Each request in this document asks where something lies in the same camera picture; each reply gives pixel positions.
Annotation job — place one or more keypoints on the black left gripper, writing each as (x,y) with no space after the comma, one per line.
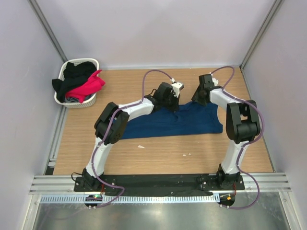
(173,103)

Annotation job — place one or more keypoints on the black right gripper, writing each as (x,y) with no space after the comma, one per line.
(196,96)

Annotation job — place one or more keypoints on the blue t shirt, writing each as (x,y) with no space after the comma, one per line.
(191,119)

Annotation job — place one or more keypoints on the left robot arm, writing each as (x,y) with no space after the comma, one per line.
(111,124)

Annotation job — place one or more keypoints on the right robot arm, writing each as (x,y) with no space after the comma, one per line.
(242,126)

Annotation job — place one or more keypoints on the pink t shirt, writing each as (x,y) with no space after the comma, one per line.
(92,86)

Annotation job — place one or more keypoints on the white laundry basket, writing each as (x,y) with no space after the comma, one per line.
(86,103)

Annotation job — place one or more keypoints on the black t shirt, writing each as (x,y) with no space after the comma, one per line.
(74,76)

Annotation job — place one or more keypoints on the grey t shirt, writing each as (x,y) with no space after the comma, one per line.
(77,99)

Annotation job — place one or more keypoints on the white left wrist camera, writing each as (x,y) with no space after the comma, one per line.
(177,87)

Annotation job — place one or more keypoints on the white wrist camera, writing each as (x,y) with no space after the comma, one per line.
(215,81)
(177,87)

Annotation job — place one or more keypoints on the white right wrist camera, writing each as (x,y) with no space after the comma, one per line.
(215,81)

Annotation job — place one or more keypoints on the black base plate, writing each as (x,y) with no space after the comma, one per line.
(159,185)

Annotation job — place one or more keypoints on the aluminium frame rail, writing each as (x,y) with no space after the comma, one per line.
(61,184)

